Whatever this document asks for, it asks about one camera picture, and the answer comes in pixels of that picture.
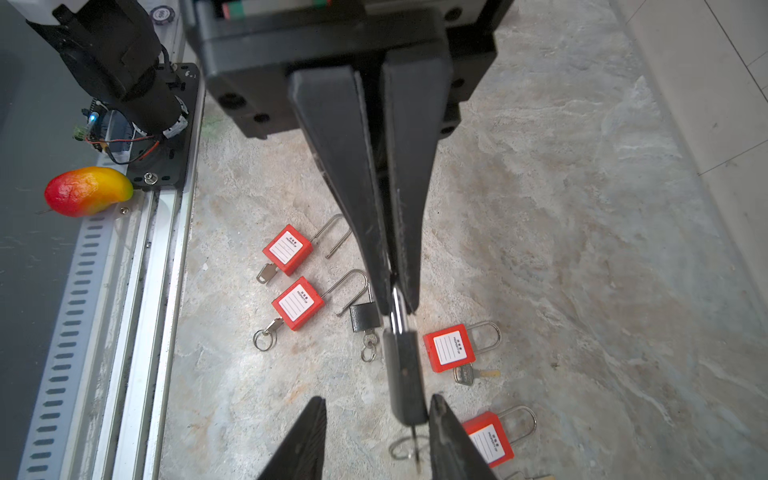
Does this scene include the left circuit board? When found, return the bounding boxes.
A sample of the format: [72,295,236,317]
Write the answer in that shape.
[73,98,163,166]

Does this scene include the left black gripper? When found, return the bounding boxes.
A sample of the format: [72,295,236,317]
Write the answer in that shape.
[180,1,513,315]

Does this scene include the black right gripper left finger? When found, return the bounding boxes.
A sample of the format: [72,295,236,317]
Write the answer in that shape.
[258,396,327,480]

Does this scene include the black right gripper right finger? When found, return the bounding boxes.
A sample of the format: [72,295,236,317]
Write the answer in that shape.
[429,394,496,480]

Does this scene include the round black badge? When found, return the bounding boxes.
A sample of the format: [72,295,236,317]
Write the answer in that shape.
[149,5,176,26]

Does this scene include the yellow red mango toy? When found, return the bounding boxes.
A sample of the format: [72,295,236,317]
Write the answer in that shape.
[44,167,134,218]

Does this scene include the silver safety key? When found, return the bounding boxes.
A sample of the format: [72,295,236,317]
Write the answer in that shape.
[504,471,556,480]
[453,364,501,386]

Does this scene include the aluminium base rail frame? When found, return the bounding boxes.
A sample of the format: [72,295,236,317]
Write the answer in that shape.
[18,63,205,479]

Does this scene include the red padlock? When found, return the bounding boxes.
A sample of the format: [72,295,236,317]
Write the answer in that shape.
[252,269,369,352]
[257,213,344,285]
[423,321,502,373]
[462,405,538,467]

